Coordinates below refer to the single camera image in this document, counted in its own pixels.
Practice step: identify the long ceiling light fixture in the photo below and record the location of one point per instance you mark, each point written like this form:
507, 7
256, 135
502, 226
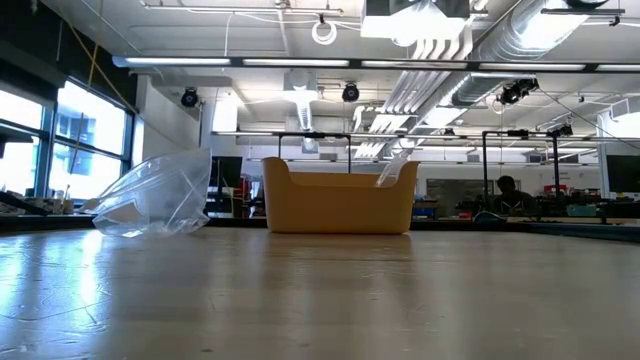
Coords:
175, 61

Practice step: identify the black camera gantry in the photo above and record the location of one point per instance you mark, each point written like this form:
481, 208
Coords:
484, 170
315, 135

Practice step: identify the black computer monitor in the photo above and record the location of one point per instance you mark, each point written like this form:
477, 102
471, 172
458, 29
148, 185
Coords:
227, 172
622, 172

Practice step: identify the yellow plastic bin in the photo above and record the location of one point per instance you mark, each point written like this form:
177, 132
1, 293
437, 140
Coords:
340, 205

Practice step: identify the large window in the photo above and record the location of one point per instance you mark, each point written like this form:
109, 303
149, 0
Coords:
90, 165

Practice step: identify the black ceiling camera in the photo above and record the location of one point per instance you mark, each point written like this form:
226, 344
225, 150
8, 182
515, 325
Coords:
517, 91

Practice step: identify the black ceiling spotlight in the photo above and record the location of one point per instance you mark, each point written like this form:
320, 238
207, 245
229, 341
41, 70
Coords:
351, 93
190, 98

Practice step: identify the clear plastic zip bag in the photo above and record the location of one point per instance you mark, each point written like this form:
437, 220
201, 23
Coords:
155, 200
395, 167

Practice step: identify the person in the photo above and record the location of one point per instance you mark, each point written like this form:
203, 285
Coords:
512, 200

